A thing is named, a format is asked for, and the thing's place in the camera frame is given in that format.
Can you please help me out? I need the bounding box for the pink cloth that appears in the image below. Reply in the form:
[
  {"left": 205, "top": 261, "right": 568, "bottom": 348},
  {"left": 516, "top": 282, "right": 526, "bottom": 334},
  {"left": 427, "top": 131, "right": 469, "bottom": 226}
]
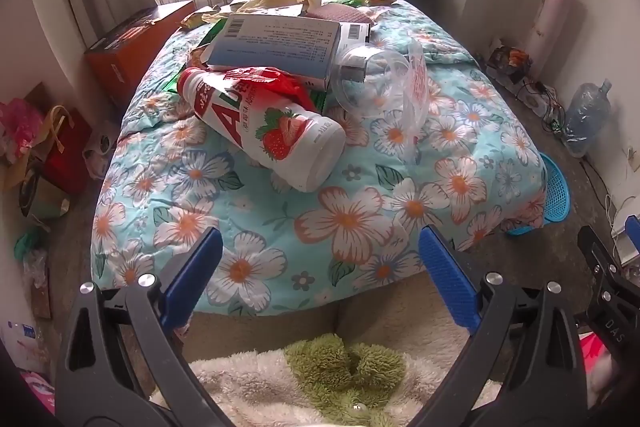
[{"left": 580, "top": 332, "right": 621, "bottom": 403}]

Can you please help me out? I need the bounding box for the white printed bag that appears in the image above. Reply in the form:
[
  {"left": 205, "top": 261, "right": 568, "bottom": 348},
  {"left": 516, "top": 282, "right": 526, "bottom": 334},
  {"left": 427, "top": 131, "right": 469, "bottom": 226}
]
[{"left": 82, "top": 122, "right": 121, "bottom": 180}]

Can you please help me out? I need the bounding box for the orange cardboard box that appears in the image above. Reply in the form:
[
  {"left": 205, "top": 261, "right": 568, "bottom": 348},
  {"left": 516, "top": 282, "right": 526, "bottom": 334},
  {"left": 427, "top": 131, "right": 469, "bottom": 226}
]
[{"left": 84, "top": 0, "right": 197, "bottom": 108}]

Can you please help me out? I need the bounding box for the red gift bag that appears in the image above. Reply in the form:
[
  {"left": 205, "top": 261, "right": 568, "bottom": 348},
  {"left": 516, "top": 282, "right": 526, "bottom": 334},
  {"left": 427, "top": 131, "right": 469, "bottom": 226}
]
[{"left": 42, "top": 106, "right": 93, "bottom": 195}]

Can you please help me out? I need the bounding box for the pink plastic bag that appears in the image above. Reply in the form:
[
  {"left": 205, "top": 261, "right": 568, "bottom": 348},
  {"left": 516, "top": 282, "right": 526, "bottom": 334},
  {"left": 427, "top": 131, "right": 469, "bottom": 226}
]
[{"left": 0, "top": 99, "right": 46, "bottom": 162}]

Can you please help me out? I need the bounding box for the green plastic bag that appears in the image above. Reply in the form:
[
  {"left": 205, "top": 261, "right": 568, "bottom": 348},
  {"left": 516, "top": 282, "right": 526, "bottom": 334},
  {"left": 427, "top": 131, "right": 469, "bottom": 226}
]
[{"left": 14, "top": 227, "right": 51, "bottom": 258}]

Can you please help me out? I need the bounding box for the white strawberry drink bottle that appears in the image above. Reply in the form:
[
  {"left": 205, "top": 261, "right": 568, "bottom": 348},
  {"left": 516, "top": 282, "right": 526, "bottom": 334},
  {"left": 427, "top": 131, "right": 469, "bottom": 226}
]
[{"left": 177, "top": 67, "right": 347, "bottom": 192}]

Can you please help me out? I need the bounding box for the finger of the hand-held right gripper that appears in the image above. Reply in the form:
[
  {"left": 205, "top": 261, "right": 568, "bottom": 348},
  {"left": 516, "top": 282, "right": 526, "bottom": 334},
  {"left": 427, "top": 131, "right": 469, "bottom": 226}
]
[{"left": 576, "top": 225, "right": 640, "bottom": 309}]

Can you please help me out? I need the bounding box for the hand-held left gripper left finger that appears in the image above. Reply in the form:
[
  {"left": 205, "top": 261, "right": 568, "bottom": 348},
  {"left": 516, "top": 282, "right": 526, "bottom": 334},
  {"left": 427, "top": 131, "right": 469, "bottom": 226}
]
[{"left": 54, "top": 227, "right": 236, "bottom": 427}]

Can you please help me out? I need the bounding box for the power strip with cables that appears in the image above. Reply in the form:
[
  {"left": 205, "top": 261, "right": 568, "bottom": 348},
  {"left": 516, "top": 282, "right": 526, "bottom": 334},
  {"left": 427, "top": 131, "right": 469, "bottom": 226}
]
[{"left": 517, "top": 77, "right": 566, "bottom": 132}]

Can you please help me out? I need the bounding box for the small yellow snack packet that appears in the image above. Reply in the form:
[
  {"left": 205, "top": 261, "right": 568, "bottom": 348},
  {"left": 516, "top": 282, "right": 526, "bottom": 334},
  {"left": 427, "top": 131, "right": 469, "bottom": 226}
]
[{"left": 180, "top": 7, "right": 221, "bottom": 30}]

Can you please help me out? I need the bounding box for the clear plastic cup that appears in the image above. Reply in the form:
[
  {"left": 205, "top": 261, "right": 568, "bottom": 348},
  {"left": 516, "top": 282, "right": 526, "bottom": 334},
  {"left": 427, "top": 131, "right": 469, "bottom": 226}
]
[{"left": 334, "top": 44, "right": 416, "bottom": 112}]

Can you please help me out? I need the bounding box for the clear plastic bag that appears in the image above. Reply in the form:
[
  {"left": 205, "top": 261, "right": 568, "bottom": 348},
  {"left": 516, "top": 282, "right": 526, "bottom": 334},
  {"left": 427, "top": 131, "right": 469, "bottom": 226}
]
[{"left": 400, "top": 41, "right": 431, "bottom": 158}]

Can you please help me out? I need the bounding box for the light blue cardboard box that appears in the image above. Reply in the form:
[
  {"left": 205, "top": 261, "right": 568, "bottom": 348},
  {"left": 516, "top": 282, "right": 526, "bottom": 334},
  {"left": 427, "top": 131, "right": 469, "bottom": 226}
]
[{"left": 206, "top": 14, "right": 342, "bottom": 92}]

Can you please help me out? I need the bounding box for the floral paper roll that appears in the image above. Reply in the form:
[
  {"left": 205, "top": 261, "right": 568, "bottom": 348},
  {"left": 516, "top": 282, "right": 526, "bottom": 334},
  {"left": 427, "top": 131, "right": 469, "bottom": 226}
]
[{"left": 530, "top": 0, "right": 576, "bottom": 52}]

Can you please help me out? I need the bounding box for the floral quilted blanket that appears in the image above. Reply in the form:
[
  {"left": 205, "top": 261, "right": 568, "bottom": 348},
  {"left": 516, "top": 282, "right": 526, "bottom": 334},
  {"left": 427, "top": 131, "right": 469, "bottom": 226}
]
[{"left": 90, "top": 0, "right": 548, "bottom": 318}]

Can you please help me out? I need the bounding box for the blue plastic basket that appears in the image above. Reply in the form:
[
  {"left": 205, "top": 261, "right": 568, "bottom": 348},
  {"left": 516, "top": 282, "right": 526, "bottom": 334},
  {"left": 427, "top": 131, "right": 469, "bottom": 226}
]
[{"left": 507, "top": 152, "right": 571, "bottom": 236}]

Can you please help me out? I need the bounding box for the white window cardboard box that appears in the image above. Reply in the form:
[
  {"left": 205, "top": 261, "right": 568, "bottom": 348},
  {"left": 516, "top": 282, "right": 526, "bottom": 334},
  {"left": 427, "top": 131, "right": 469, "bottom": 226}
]
[{"left": 235, "top": 2, "right": 373, "bottom": 44}]

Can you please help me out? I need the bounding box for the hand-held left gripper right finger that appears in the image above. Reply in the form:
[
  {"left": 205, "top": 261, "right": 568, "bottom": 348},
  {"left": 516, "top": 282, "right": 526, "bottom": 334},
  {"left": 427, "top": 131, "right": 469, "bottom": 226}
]
[{"left": 410, "top": 225, "right": 588, "bottom": 427}]

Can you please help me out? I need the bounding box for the large clear water jug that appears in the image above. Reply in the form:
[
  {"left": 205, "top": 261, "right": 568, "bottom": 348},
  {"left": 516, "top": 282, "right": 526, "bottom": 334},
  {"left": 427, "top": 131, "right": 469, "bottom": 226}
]
[{"left": 562, "top": 79, "right": 613, "bottom": 158}]

